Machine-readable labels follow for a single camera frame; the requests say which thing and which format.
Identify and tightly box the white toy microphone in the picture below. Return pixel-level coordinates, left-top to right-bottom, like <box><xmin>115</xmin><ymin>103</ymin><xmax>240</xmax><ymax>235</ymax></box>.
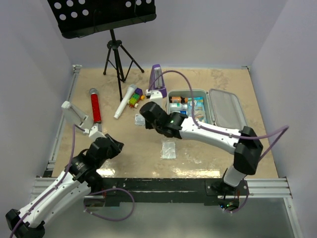
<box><xmin>113</xmin><ymin>84</ymin><xmax>137</xmax><ymax>119</ymax></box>

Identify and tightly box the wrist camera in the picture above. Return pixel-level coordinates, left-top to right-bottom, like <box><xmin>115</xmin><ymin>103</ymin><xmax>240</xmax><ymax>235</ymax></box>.
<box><xmin>146</xmin><ymin>89</ymin><xmax>163</xmax><ymax>108</ymax></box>
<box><xmin>84</xmin><ymin>123</ymin><xmax>105</xmax><ymax>141</ymax></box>

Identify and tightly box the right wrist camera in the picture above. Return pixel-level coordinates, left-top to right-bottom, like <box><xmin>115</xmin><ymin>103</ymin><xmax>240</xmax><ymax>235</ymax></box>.
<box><xmin>146</xmin><ymin>89</ymin><xmax>163</xmax><ymax>108</ymax></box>

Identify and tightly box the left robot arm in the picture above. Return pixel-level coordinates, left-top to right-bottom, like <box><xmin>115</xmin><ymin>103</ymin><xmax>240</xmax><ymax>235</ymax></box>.
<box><xmin>5</xmin><ymin>134</ymin><xmax>124</xmax><ymax>238</ymax></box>

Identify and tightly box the black music stand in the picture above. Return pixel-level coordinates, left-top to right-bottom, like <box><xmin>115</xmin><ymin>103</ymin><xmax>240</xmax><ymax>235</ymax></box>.
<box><xmin>48</xmin><ymin>0</ymin><xmax>157</xmax><ymax>100</ymax></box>

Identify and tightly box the clear bag with wipes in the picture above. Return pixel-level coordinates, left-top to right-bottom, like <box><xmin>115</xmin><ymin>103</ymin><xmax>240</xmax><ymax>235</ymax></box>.
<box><xmin>135</xmin><ymin>114</ymin><xmax>146</xmax><ymax>126</ymax></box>

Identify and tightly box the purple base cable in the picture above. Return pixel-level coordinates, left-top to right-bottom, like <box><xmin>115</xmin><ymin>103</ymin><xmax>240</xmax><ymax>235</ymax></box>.
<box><xmin>83</xmin><ymin>185</ymin><xmax>135</xmax><ymax>220</ymax></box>
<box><xmin>222</xmin><ymin>178</ymin><xmax>251</xmax><ymax>214</ymax></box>

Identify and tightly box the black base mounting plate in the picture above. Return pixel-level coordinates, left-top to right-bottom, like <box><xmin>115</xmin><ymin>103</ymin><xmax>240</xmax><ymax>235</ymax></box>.
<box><xmin>84</xmin><ymin>178</ymin><xmax>249</xmax><ymax>208</ymax></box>

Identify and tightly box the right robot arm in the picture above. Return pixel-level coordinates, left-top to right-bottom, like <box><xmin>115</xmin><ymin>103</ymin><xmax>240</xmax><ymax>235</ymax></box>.
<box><xmin>140</xmin><ymin>102</ymin><xmax>263</xmax><ymax>195</ymax></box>

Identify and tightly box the colourful toy block train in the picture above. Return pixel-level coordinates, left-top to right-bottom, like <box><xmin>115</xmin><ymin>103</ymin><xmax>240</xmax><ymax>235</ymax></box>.
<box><xmin>128</xmin><ymin>88</ymin><xmax>145</xmax><ymax>108</ymax></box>

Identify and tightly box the small white blue bottle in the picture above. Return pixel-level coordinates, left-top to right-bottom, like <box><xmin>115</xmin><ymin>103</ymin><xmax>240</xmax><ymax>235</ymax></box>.
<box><xmin>176</xmin><ymin>111</ymin><xmax>187</xmax><ymax>115</ymax></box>

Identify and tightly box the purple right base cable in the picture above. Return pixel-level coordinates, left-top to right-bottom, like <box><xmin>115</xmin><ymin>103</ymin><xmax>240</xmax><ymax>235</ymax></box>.
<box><xmin>222</xmin><ymin>178</ymin><xmax>251</xmax><ymax>214</ymax></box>

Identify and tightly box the clear bag silver sachet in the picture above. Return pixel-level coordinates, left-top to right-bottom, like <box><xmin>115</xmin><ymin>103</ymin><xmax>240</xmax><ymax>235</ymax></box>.
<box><xmin>161</xmin><ymin>140</ymin><xmax>176</xmax><ymax>160</ymax></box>

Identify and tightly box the red toy microphone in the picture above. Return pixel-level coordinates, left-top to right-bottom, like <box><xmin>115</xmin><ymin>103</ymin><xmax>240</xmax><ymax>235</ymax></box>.
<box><xmin>89</xmin><ymin>88</ymin><xmax>102</xmax><ymax>123</ymax></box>

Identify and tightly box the brown bottle orange cap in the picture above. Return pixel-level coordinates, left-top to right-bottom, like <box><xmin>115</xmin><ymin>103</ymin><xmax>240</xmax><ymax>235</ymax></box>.
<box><xmin>169</xmin><ymin>96</ymin><xmax>188</xmax><ymax>104</ymax></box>

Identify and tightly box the white green tube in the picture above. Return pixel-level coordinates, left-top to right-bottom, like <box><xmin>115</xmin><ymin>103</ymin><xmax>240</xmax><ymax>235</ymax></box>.
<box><xmin>169</xmin><ymin>103</ymin><xmax>188</xmax><ymax>112</ymax></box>

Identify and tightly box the purple metronome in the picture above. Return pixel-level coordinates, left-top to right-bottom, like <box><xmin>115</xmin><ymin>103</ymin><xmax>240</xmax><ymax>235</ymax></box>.
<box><xmin>147</xmin><ymin>64</ymin><xmax>167</xmax><ymax>98</ymax></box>

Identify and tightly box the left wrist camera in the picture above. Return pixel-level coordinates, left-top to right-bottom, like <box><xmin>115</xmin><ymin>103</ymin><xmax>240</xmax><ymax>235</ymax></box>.
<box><xmin>84</xmin><ymin>123</ymin><xmax>105</xmax><ymax>141</ymax></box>

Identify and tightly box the grey medicine case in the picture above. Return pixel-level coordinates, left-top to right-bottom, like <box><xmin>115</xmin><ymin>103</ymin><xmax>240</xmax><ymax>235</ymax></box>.
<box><xmin>165</xmin><ymin>89</ymin><xmax>247</xmax><ymax>129</ymax></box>

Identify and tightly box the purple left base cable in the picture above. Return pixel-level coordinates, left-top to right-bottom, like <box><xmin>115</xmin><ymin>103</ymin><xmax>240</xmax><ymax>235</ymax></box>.
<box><xmin>83</xmin><ymin>185</ymin><xmax>135</xmax><ymax>220</ymax></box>

